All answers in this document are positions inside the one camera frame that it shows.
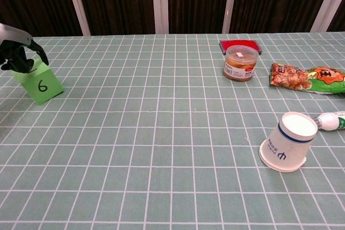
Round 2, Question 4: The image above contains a red ink pad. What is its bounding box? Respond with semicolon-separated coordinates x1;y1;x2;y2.
218;39;263;55

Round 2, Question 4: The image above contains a green checkered tablecloth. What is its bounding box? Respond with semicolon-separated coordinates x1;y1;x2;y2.
0;31;345;230

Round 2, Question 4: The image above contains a white frame post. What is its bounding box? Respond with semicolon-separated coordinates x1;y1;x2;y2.
151;0;169;34
63;0;91;37
309;0;345;33
222;0;239;34

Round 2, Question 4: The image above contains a green snack bag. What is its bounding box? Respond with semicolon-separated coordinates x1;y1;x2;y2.
268;62;345;96

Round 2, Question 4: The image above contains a green numbered foam die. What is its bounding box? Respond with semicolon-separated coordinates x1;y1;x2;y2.
11;58;65;105

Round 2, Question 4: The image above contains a white paper cup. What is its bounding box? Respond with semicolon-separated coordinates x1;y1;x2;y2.
258;111;318;173

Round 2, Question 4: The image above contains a clear plastic jar with snacks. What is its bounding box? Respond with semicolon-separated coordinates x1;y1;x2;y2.
222;45;258;82

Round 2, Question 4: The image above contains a white and green tube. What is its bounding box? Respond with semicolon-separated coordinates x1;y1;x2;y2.
313;110;345;132

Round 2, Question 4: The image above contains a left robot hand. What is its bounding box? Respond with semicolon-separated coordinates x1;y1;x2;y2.
0;23;50;74

